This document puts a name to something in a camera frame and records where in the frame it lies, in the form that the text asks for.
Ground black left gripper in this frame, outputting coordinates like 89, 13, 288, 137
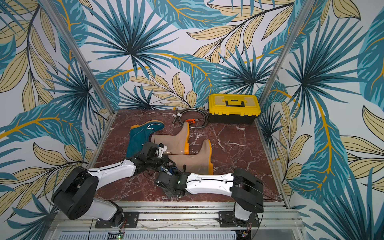
147, 154, 177, 172

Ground beige boot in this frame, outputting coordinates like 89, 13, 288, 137
151, 123, 190, 155
169, 140, 214, 175

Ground blue grey cloth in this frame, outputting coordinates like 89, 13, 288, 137
169, 167, 181, 176

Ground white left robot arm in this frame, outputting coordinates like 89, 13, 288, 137
52, 142, 176, 228

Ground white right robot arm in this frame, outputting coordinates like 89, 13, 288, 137
155, 168, 264, 222

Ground teal rubber boot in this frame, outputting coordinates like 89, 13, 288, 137
126, 121, 165, 159

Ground yellow black toolbox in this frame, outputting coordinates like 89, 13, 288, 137
209, 94, 261, 125

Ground aluminium front rail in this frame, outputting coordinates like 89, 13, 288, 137
45, 202, 309, 240

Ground coiled black cable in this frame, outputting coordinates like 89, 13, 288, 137
172, 107, 210, 130

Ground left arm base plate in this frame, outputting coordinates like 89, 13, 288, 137
95, 212, 140, 229

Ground red handled pliers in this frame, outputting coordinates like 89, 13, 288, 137
185, 119, 201, 124

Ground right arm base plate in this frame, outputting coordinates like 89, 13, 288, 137
216, 211, 261, 228

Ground right aluminium frame post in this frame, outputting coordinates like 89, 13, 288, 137
259, 0, 315, 106

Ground aluminium frame post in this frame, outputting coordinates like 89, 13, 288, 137
40, 0, 115, 115
259, 0, 315, 106

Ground left aluminium frame post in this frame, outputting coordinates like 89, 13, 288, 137
40, 0, 115, 115

